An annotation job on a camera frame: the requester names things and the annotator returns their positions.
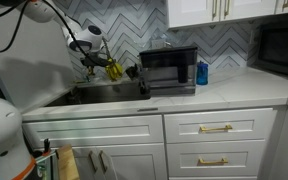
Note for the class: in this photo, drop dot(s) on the blue bottle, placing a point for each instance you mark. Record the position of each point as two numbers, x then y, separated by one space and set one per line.
202 73

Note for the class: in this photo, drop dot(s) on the wooden cutting board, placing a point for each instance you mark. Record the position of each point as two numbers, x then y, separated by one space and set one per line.
67 167

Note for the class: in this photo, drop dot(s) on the white drawer cabinet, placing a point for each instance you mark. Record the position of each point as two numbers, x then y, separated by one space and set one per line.
243 146

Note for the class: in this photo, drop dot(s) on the gold drawer handle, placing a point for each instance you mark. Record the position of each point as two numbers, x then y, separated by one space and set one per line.
225 128
220 162

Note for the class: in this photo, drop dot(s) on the yellow rubber gloves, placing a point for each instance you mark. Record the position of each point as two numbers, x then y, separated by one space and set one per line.
114 70

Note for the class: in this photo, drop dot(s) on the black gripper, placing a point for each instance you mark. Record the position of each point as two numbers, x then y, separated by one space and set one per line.
93 60

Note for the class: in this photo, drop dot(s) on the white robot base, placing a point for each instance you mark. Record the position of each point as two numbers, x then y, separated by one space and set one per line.
16 163

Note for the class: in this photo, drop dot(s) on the stainless steel sink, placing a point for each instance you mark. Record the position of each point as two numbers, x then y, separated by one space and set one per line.
102 94

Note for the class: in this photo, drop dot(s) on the gold spring kitchen faucet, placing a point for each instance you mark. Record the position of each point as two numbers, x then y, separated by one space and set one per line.
107 52

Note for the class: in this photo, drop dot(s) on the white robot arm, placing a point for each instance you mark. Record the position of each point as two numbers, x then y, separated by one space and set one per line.
86 41

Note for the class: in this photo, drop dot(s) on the black microwave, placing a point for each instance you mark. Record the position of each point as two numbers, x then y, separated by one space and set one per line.
273 47

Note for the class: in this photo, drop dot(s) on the white upper cabinets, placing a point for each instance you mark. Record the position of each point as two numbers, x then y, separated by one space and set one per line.
183 13

